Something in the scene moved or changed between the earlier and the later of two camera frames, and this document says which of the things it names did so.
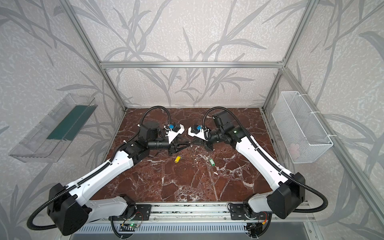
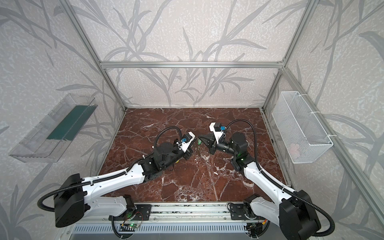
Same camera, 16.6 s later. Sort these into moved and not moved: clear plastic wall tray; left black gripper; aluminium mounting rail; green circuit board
Moved: left black gripper
Not moved: green circuit board; clear plastic wall tray; aluminium mounting rail
